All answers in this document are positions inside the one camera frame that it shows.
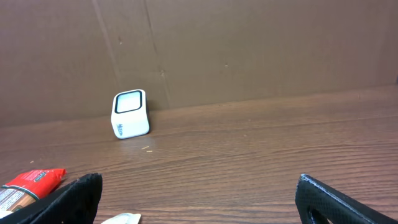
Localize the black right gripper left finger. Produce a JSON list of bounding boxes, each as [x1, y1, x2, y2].
[[1, 173, 103, 224]]

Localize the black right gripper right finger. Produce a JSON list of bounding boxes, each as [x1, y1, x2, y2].
[[295, 174, 397, 224]]

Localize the red orange pasta package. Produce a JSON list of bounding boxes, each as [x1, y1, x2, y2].
[[1, 169, 67, 218]]

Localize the beige plastic pouch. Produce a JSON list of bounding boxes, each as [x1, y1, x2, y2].
[[101, 213, 141, 224]]

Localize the white barcode scanner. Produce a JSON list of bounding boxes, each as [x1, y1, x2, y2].
[[111, 89, 150, 139]]

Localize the brown cardboard backdrop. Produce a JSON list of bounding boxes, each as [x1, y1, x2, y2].
[[1, 1, 397, 126]]

